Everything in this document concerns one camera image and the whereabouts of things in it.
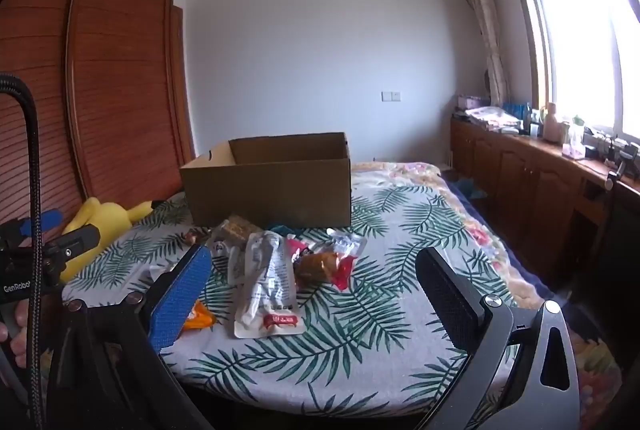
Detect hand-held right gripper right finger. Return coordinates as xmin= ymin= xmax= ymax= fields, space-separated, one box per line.
xmin=415 ymin=246 xmax=582 ymax=430

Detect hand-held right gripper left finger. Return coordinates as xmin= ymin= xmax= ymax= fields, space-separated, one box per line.
xmin=47 ymin=244 xmax=215 ymax=430

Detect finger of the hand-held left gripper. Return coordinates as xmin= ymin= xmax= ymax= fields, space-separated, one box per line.
xmin=9 ymin=209 xmax=64 ymax=238
xmin=46 ymin=223 xmax=102 ymax=263

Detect orange snack packet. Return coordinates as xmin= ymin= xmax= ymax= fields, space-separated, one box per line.
xmin=181 ymin=300 xmax=217 ymax=332

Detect white packet with red stripe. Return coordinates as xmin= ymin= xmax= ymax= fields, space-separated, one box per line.
xmin=227 ymin=230 xmax=307 ymax=340

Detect clear granola bar packet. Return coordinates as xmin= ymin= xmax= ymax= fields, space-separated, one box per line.
xmin=210 ymin=216 xmax=262 ymax=257

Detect pink snack packet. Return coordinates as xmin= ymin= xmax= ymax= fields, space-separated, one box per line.
xmin=286 ymin=234 xmax=314 ymax=261

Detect brown cake red wrapper packet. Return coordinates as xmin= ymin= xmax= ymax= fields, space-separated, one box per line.
xmin=292 ymin=245 xmax=357 ymax=291

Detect brown cardboard box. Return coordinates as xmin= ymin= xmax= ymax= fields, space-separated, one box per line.
xmin=179 ymin=132 xmax=353 ymax=229

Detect person's left hand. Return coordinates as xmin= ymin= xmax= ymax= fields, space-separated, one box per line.
xmin=0 ymin=299 xmax=32 ymax=357

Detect yellow plush toy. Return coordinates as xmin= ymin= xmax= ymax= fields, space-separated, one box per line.
xmin=60 ymin=197 xmax=153 ymax=283

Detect leaf-printed bed sheet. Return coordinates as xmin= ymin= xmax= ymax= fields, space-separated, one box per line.
xmin=62 ymin=180 xmax=521 ymax=430

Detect dark blue quilt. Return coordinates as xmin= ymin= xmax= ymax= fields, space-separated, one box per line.
xmin=445 ymin=180 xmax=573 ymax=303

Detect teal cloth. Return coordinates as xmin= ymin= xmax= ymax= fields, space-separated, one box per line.
xmin=452 ymin=177 xmax=489 ymax=202

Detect floral blanket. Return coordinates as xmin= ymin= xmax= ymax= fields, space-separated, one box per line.
xmin=350 ymin=161 xmax=626 ymax=430

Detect low wooden cabinet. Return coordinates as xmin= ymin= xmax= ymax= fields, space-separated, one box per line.
xmin=449 ymin=117 xmax=640 ymax=293

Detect red-brown wooden wardrobe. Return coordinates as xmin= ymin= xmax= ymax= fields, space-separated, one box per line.
xmin=0 ymin=0 xmax=197 ymax=241

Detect stack of floral cloths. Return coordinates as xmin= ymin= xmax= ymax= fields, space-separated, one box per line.
xmin=465 ymin=106 xmax=523 ymax=132

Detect blue packets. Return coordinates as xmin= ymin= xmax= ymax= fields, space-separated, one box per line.
xmin=502 ymin=101 xmax=532 ymax=120

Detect pink bottle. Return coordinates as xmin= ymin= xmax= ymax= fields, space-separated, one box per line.
xmin=544 ymin=102 xmax=562 ymax=143

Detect wooden framed window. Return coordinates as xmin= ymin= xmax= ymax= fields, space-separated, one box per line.
xmin=501 ymin=0 xmax=640 ymax=142

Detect patterned beige curtain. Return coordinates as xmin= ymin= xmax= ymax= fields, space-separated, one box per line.
xmin=456 ymin=0 xmax=511 ymax=108

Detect black braided cable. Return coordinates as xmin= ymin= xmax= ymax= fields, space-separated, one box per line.
xmin=0 ymin=71 xmax=48 ymax=430

